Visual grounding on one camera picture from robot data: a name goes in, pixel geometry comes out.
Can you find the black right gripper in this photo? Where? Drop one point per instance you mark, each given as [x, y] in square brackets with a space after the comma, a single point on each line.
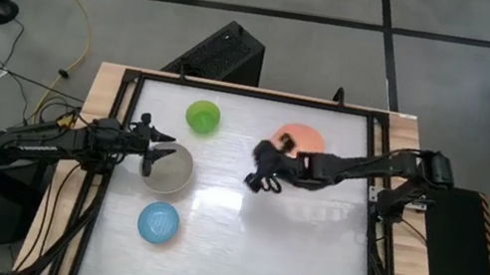
[273, 163]

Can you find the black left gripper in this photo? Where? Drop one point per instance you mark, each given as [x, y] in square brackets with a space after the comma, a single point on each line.
[139, 140]

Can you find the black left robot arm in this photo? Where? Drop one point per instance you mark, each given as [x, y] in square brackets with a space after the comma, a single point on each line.
[47, 138]

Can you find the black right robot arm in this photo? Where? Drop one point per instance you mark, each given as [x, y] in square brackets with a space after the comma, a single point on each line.
[371, 167]

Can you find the grey plastic bowl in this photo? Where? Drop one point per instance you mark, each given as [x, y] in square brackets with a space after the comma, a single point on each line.
[173, 173]

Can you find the green plastic bowl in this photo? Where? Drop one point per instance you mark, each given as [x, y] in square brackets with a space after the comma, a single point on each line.
[202, 116]

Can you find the orange plastic bowl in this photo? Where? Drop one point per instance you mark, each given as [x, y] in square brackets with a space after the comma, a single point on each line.
[308, 138]

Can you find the blue plastic bowl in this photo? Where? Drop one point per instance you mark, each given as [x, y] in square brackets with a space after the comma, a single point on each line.
[158, 223]

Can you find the white table surface sheet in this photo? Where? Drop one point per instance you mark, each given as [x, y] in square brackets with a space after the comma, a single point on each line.
[224, 255]

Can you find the black computer tower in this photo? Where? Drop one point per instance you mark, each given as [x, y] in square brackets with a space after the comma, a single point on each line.
[221, 55]

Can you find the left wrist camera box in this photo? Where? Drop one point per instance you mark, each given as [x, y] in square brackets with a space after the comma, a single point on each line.
[145, 119]

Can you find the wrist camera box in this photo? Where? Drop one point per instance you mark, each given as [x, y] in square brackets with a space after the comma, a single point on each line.
[287, 143]
[145, 119]

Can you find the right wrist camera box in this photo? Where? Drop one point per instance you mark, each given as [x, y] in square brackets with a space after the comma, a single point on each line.
[287, 143]

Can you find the black metal table frame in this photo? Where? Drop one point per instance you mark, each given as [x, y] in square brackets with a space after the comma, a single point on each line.
[253, 92]

